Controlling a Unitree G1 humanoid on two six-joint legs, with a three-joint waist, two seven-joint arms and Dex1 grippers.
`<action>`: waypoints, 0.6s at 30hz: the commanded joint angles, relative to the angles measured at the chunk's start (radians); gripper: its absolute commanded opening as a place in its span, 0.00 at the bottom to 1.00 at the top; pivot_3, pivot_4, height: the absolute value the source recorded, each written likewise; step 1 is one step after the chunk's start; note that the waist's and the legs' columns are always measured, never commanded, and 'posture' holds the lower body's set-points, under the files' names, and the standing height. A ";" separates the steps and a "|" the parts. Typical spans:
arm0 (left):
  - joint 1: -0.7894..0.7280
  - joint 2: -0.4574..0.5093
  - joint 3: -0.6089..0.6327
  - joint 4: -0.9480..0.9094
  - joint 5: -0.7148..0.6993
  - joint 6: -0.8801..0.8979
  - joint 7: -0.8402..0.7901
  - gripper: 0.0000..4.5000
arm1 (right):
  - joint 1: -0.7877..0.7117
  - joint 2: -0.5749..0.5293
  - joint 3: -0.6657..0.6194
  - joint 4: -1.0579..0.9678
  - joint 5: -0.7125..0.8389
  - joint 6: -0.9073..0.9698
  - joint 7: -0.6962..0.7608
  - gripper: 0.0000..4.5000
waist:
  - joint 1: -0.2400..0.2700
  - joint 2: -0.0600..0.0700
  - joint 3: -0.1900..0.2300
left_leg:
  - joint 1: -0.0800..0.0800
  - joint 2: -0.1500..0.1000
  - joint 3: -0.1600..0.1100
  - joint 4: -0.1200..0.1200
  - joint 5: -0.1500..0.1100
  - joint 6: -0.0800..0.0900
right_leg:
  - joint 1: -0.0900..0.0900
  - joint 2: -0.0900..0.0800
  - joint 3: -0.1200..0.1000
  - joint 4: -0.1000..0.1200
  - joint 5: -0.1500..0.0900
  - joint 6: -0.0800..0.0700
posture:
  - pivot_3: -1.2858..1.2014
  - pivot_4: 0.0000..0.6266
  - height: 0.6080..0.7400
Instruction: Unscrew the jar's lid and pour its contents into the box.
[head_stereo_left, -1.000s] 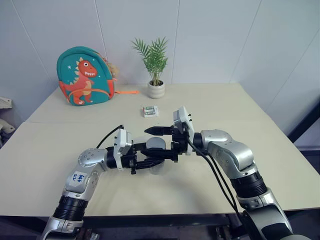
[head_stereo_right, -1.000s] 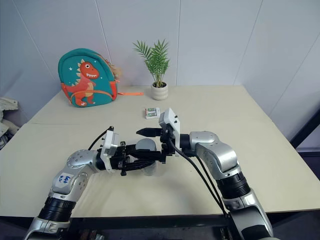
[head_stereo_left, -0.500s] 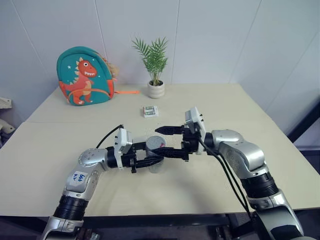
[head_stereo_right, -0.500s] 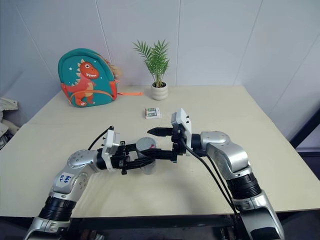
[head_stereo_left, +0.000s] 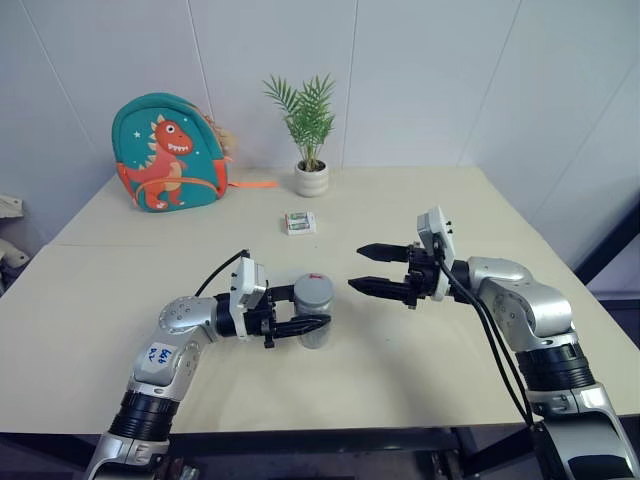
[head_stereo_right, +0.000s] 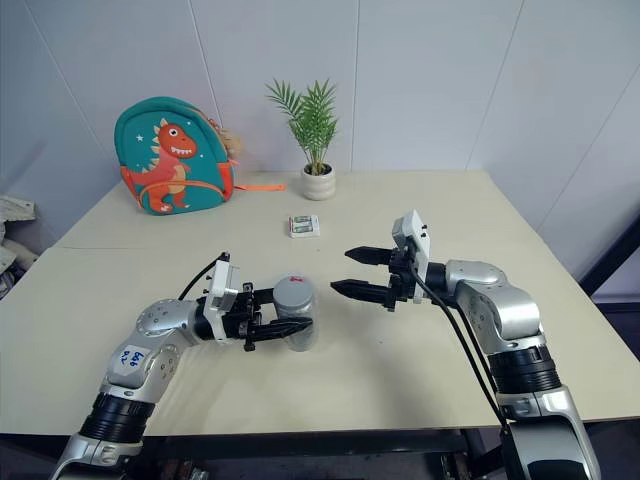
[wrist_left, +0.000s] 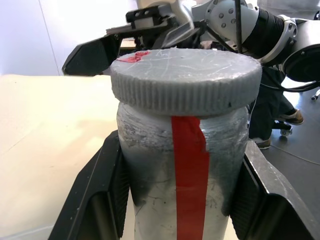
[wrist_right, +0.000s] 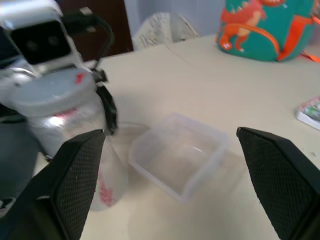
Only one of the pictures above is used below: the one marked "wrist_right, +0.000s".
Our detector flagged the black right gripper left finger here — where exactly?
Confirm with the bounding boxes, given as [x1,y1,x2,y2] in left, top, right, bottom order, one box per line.
[0,129,106,240]

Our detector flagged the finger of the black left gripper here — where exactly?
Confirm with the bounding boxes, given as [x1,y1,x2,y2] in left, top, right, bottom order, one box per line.
[95,84,119,137]
[0,102,28,124]

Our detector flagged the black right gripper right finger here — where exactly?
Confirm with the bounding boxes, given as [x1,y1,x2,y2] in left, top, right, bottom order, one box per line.
[236,126,320,240]

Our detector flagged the clear plastic jar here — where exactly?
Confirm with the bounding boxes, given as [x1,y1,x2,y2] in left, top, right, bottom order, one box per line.
[24,93,130,213]

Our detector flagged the clear plastic box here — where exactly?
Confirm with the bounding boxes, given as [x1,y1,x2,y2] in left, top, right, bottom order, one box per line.
[127,112,230,205]

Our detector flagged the pink white flat package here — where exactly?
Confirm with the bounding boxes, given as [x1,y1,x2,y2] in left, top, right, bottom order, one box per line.
[294,94,320,132]

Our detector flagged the white wicker chair back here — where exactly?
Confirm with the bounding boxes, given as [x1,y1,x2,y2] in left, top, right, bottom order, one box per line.
[132,11,201,52]

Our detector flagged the dark brown cabinet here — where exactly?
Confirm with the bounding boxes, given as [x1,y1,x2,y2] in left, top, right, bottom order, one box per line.
[53,0,135,62]

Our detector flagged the teal dinosaur backpack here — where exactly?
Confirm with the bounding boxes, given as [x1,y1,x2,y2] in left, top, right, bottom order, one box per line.
[215,0,320,64]

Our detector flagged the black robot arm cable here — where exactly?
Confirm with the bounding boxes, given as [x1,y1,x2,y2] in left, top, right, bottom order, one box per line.
[61,7,115,72]

